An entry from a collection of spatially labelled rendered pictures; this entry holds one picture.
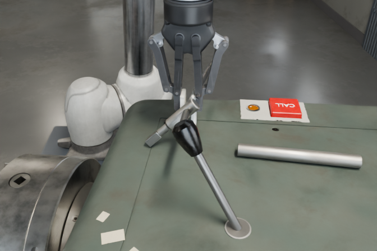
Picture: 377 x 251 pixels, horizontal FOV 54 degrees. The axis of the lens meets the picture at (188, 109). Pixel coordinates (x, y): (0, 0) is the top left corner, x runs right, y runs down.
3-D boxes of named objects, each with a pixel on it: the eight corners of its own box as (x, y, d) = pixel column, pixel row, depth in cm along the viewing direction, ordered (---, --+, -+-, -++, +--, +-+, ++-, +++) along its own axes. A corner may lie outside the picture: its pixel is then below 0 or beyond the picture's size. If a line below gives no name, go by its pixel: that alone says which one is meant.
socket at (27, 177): (38, 189, 63) (35, 178, 61) (22, 202, 60) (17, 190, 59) (26, 181, 64) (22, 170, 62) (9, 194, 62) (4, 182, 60)
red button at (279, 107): (296, 106, 78) (298, 98, 77) (300, 122, 73) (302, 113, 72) (267, 105, 79) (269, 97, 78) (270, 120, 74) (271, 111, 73)
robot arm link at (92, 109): (64, 129, 139) (53, 77, 127) (110, 116, 147) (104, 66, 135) (76, 152, 127) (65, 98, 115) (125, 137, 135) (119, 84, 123)
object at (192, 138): (203, 145, 49) (204, 115, 46) (202, 161, 46) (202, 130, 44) (174, 143, 49) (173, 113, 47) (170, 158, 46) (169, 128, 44)
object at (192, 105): (151, 149, 64) (200, 110, 61) (142, 141, 64) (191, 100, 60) (153, 144, 66) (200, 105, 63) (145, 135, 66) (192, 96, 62)
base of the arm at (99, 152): (65, 133, 147) (63, 121, 144) (120, 131, 147) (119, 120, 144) (53, 162, 131) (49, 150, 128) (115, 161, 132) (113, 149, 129)
